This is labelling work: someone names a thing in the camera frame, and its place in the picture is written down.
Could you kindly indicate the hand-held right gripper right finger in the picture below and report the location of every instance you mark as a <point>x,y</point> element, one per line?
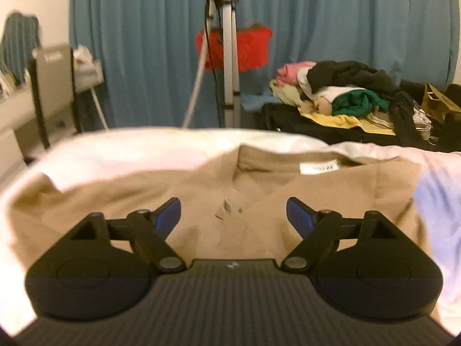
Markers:
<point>300,218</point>

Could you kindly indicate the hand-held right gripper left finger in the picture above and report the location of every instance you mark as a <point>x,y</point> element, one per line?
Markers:
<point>166,218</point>

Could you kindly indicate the tan shirt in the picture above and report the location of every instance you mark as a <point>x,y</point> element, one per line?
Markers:
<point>259,223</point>

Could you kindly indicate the pile of clothes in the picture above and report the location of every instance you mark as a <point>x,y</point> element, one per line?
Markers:
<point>353,97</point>

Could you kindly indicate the pastel bed sheet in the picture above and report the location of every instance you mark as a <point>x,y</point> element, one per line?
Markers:
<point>144,151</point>

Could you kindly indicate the white side table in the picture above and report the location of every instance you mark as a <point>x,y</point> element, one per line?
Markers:
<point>90,75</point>

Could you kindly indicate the garment steamer stand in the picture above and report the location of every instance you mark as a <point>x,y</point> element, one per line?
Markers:
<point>230,61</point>

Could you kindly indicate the black sofa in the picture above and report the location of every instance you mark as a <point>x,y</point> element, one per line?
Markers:
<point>454,133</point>

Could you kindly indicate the red bag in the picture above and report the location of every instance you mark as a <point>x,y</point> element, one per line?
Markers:
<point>252,48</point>

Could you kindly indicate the brown paper bag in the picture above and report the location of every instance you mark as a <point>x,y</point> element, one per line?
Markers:
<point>437,104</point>

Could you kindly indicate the grey black chair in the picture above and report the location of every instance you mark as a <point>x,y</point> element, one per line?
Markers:
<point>54,79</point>

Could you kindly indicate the tissue box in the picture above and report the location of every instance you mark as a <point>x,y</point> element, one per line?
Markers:
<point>83,56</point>

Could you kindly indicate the white dressing table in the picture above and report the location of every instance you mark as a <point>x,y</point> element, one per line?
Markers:
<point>14,115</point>

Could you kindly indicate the blue curtain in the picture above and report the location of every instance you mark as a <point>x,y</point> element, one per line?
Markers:
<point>324,18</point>

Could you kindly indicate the wavy framed mirror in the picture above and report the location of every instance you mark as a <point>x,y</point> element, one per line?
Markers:
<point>18,39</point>

